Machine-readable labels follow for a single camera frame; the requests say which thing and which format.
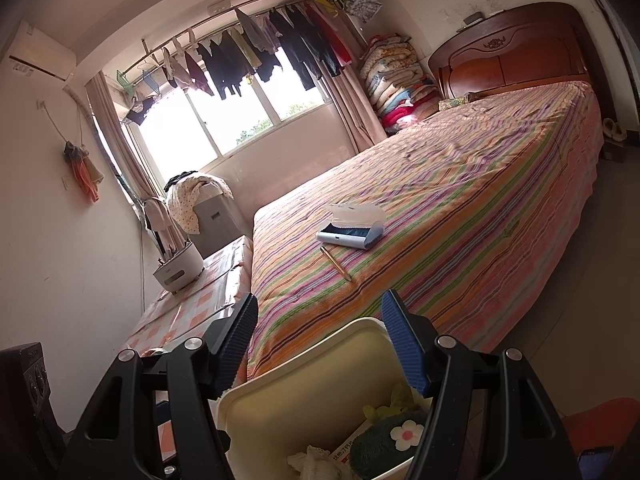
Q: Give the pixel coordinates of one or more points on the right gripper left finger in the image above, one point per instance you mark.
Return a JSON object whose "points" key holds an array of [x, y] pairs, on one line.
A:
{"points": [[150, 418]]}

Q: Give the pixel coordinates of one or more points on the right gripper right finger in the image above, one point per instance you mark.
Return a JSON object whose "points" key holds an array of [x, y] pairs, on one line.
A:
{"points": [[522, 433]]}

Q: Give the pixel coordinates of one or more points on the green plush turtle toy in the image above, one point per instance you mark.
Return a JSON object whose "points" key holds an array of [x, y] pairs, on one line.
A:
{"points": [[373, 452]]}

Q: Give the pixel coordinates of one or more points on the cream plastic trash bin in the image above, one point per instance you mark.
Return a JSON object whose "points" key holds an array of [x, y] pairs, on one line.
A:
{"points": [[313, 399]]}

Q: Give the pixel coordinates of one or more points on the checkered plastic tablecloth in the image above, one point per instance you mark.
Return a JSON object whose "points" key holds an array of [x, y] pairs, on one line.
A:
{"points": [[173, 318]]}

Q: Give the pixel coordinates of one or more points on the white desk organizer box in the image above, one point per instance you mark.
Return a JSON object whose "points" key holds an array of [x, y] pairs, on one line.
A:
{"points": [[180, 270]]}

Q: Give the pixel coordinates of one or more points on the striped bed cover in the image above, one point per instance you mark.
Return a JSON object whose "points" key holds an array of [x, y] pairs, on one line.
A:
{"points": [[480, 201]]}

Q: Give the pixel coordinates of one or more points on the left pink curtain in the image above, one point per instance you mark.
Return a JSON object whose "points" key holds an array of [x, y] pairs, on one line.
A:
{"points": [[102, 105]]}

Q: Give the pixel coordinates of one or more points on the pink curtain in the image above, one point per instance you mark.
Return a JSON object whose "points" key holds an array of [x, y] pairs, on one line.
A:
{"points": [[102, 105], [357, 114]]}

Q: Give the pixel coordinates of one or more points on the floral cloth on cabinet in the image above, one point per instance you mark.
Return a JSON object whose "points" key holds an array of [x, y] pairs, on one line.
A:
{"points": [[185, 191]]}

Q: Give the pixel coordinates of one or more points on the yellow pencil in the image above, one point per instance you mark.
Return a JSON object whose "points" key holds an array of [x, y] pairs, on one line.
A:
{"points": [[337, 266]]}

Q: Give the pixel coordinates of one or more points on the stack of folded quilts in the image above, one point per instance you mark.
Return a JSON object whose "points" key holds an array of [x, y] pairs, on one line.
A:
{"points": [[399, 90]]}

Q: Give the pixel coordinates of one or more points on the right pink curtain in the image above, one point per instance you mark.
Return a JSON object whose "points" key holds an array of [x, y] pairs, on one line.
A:
{"points": [[357, 114]]}

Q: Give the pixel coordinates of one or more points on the wooden headboard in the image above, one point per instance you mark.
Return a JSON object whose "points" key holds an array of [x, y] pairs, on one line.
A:
{"points": [[517, 47]]}

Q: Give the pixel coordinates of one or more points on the air conditioner unit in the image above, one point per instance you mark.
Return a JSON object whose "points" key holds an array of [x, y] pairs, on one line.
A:
{"points": [[35, 54]]}

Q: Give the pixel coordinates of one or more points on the hanging clothes row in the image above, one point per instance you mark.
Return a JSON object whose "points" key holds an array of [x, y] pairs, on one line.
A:
{"points": [[307, 35]]}

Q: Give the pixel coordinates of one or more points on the orange cloth on wall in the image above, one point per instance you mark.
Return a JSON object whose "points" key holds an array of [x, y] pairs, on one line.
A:
{"points": [[84, 171]]}

